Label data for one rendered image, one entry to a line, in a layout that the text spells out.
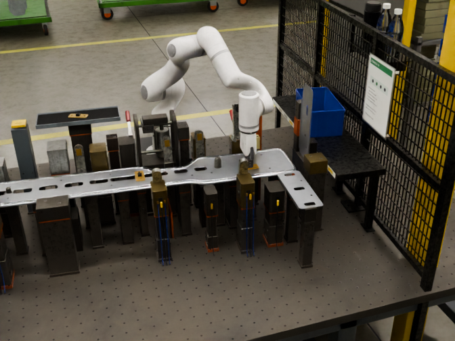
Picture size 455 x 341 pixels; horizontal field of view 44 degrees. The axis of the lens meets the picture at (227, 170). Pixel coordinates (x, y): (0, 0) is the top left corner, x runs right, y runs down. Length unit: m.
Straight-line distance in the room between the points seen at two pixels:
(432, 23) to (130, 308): 3.20
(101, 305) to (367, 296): 1.02
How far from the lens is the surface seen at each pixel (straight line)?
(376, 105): 2.49
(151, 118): 2.51
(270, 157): 2.55
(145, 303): 2.24
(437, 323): 3.32
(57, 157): 2.51
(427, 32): 4.57
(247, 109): 2.30
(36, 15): 8.50
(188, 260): 2.42
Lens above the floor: 2.19
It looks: 29 degrees down
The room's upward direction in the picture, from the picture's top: 1 degrees counter-clockwise
